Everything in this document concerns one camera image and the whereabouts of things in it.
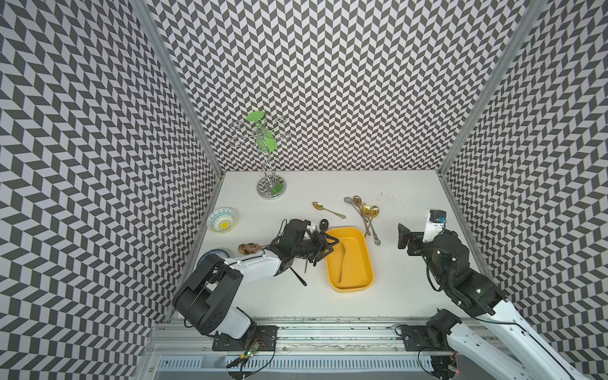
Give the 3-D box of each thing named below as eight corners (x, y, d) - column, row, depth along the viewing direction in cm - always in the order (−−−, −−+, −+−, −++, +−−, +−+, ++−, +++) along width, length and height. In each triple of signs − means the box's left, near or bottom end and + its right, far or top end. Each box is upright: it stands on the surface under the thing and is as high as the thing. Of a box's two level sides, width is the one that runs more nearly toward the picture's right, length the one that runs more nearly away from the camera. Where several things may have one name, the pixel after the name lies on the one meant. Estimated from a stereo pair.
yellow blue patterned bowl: (208, 233, 99) (204, 227, 95) (214, 214, 105) (210, 207, 101) (233, 233, 99) (229, 227, 95) (238, 214, 105) (235, 207, 101)
